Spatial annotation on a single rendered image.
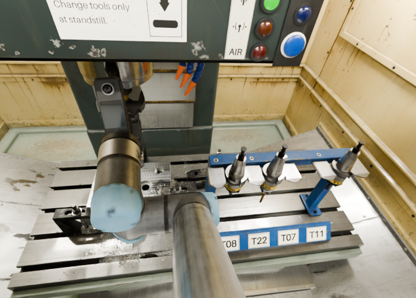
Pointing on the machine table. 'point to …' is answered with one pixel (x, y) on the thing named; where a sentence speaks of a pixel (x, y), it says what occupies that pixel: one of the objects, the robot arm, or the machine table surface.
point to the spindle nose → (142, 70)
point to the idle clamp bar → (197, 176)
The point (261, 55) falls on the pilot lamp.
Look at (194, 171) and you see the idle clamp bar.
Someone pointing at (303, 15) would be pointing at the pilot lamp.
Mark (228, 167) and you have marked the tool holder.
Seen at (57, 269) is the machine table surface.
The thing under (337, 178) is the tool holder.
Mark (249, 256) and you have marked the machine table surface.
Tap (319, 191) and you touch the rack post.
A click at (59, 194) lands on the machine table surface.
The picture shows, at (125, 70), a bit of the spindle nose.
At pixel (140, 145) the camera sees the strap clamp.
